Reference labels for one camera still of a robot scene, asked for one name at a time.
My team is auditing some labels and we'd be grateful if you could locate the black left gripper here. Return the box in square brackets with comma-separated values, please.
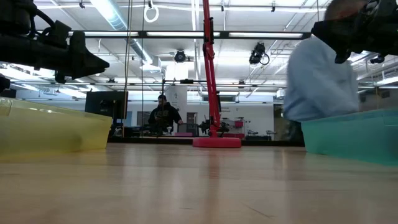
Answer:
[12, 30, 110, 84]

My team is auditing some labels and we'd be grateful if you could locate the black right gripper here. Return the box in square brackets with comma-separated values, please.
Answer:
[312, 0, 398, 65]

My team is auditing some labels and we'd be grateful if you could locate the black monitor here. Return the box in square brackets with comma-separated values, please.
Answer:
[85, 90, 129, 119]

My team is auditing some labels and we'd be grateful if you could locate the person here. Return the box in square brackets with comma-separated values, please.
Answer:
[282, 0, 368, 123]
[147, 94, 184, 135]

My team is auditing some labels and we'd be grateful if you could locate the yellow translucent plastic bin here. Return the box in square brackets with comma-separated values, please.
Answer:
[0, 96, 113, 156]

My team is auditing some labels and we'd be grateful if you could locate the teal translucent plastic bin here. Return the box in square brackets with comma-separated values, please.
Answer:
[300, 108, 398, 166]

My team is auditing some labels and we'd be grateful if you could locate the red desk lamp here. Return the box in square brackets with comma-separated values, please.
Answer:
[192, 0, 243, 149]

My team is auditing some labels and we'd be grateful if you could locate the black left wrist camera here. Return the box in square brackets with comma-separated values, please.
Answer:
[37, 20, 73, 47]

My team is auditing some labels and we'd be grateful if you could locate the black ceiling camera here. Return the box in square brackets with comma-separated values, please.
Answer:
[369, 54, 386, 65]
[248, 42, 271, 65]
[174, 49, 187, 63]

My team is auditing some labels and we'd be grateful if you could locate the silver ventilation duct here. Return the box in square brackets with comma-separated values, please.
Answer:
[90, 0, 162, 74]

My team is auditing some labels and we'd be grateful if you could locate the black hanging cord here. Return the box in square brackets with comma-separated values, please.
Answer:
[140, 0, 146, 138]

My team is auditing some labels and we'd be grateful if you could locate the white hanging ring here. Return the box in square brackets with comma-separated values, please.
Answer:
[143, 5, 160, 23]

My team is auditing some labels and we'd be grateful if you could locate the black distant rig frame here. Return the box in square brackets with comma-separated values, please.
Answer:
[160, 79, 289, 138]

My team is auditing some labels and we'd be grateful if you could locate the black aluminium rig frame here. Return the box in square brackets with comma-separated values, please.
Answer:
[67, 29, 312, 146]

